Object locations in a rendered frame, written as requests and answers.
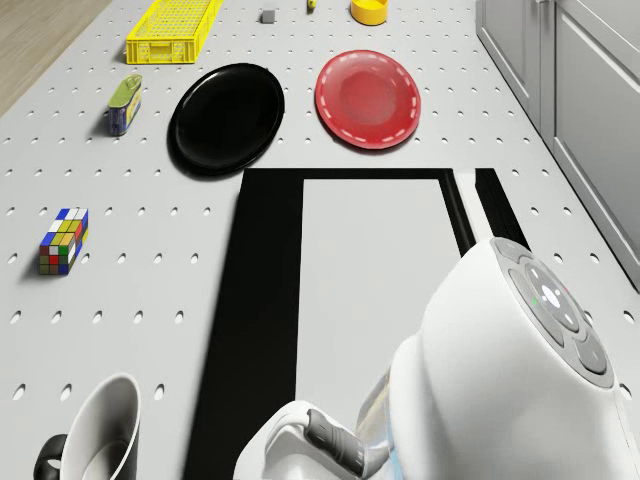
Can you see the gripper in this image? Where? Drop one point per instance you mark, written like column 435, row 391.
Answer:
column 287, row 450

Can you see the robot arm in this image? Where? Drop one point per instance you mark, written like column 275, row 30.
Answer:
column 480, row 380

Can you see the puzzle cube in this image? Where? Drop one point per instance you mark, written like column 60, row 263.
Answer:
column 62, row 242

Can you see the black plate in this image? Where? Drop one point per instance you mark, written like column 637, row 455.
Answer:
column 225, row 120

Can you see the red plate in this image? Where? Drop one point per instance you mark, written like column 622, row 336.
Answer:
column 367, row 97

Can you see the flat-sided can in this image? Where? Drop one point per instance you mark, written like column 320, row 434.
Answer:
column 124, row 107

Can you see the yellow basket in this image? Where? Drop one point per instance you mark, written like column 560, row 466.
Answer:
column 160, row 52

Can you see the grey cube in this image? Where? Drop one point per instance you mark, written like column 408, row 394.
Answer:
column 268, row 16

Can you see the yellow bowl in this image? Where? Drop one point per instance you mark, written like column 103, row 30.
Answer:
column 369, row 16

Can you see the grey cupboard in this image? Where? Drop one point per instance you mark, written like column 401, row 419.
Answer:
column 590, row 100

